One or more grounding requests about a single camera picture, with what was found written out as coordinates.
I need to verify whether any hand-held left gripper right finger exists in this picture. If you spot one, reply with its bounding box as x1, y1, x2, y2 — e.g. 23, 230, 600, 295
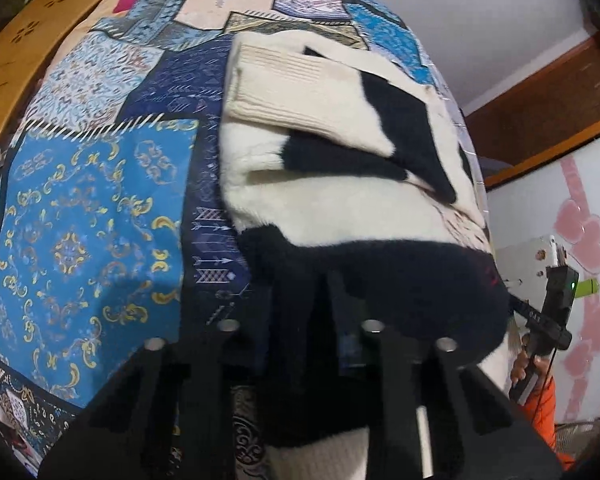
327, 272, 566, 480

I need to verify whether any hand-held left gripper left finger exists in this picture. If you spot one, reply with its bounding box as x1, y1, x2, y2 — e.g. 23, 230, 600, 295
37, 260, 326, 480

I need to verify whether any black and cream striped sweater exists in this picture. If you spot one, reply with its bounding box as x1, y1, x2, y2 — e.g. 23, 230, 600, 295
219, 30, 513, 480

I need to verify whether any person's right hand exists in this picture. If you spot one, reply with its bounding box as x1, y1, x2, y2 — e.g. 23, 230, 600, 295
509, 346, 532, 387

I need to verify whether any grey fan guard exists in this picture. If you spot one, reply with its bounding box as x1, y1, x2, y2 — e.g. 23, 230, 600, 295
555, 420, 599, 461

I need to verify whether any blue patchwork bedsheet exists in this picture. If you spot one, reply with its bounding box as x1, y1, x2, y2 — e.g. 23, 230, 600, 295
0, 0, 496, 480

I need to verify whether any wooden lap desk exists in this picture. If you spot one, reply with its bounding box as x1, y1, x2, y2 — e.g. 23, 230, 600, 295
0, 0, 113, 148

